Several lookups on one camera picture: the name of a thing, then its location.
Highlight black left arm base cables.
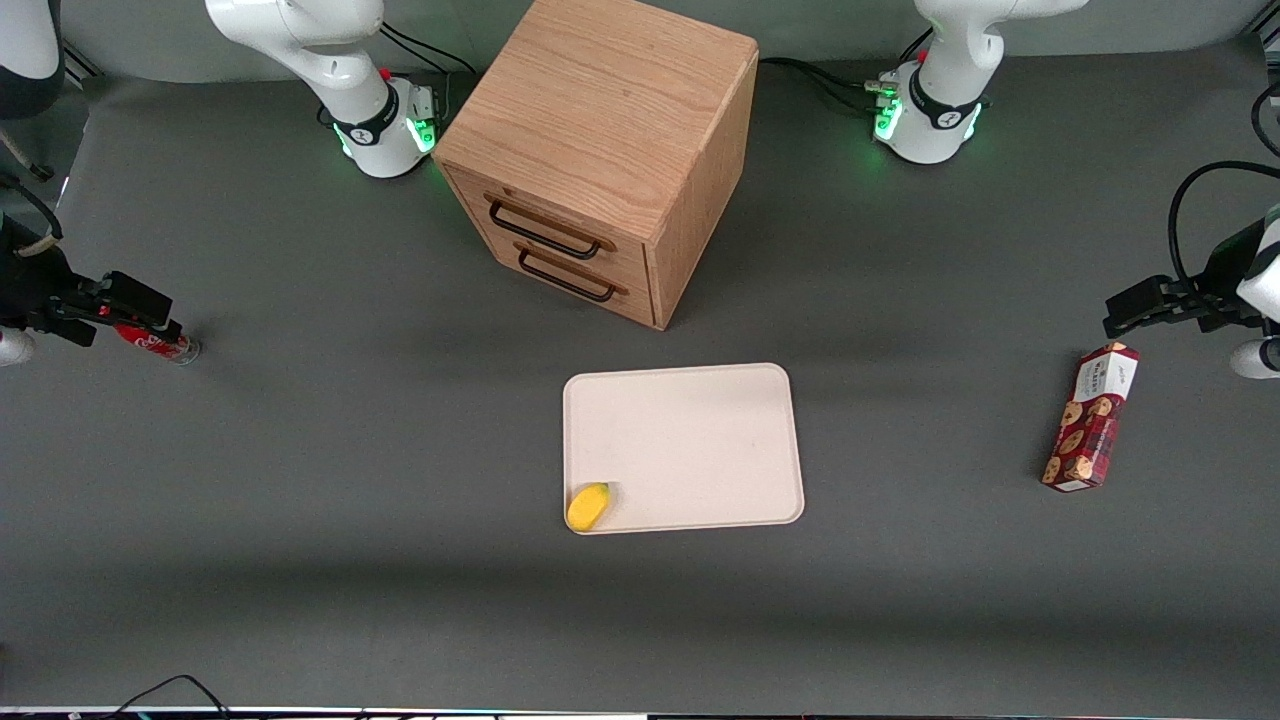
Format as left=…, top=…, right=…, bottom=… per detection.
left=757, top=30, right=935, bottom=117

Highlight beige rectangular tray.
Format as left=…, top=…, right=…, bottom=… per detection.
left=562, top=363, right=806, bottom=536

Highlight thin black table edge cable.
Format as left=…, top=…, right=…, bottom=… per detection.
left=98, top=674, right=233, bottom=720

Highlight long black drawer handle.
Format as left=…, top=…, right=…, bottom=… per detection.
left=485, top=194, right=617, bottom=261

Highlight black curved edge cable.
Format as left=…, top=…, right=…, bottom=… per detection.
left=1250, top=84, right=1280, bottom=159

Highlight red cookie box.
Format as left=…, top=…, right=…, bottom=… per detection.
left=1040, top=342, right=1142, bottom=494

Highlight aluminium frame rail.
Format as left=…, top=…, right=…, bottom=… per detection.
left=60, top=38, right=105, bottom=85

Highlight short black drawer handle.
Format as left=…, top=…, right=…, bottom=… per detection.
left=514, top=243, right=630, bottom=304

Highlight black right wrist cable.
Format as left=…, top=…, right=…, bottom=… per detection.
left=0, top=130, right=65, bottom=259

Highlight small red coke bottle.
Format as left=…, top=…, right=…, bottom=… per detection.
left=113, top=322, right=202, bottom=365

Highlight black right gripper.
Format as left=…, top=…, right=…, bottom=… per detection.
left=0, top=214, right=187, bottom=348

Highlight black right arm base cables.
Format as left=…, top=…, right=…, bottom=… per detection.
left=318, top=20, right=478, bottom=129

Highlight yellow toy mango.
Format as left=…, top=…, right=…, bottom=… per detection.
left=566, top=482, right=612, bottom=532

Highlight black arm base cables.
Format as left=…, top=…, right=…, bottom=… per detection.
left=757, top=30, right=935, bottom=117
left=318, top=20, right=478, bottom=129

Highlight black looped gripper cable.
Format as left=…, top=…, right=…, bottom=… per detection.
left=1168, top=160, right=1280, bottom=293

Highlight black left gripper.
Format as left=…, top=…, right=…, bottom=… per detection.
left=1104, top=214, right=1276, bottom=339

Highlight wooden two-drawer cabinet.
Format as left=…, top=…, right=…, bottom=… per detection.
left=431, top=0, right=760, bottom=332

